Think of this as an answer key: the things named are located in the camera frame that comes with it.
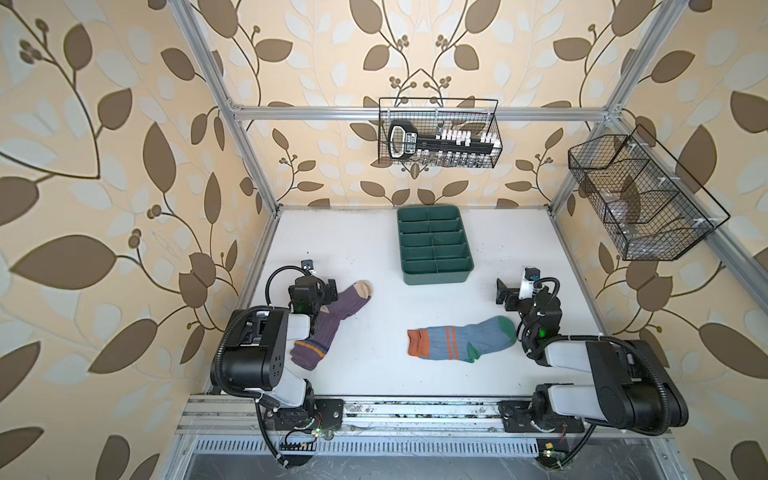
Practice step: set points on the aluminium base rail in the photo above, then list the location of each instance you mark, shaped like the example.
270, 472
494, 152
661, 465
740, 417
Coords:
377, 426

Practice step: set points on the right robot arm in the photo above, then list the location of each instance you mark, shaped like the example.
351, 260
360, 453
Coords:
629, 390

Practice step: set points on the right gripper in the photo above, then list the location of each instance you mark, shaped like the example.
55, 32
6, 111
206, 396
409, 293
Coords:
507, 294

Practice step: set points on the purple sock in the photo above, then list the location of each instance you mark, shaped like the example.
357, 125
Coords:
308, 353

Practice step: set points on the wire basket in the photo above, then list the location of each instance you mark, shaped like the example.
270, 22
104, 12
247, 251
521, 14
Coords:
427, 113
652, 206

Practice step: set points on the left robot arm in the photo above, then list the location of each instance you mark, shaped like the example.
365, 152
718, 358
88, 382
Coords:
250, 362

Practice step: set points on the blue orange striped sock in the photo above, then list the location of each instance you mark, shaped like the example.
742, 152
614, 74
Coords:
462, 343

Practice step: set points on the green divided plastic tray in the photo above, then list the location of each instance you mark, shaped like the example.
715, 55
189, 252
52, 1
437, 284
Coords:
433, 245

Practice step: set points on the black socket set holder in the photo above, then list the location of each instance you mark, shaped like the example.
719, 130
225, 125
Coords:
405, 141

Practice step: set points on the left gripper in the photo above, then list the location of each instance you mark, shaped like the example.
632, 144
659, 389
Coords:
327, 291

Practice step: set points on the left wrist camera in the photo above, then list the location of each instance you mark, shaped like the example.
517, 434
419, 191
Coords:
308, 264

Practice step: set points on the back wire basket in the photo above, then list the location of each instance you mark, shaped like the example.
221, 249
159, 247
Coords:
427, 113

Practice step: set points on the right wire basket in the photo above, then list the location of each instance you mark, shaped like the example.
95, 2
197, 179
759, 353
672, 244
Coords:
652, 206

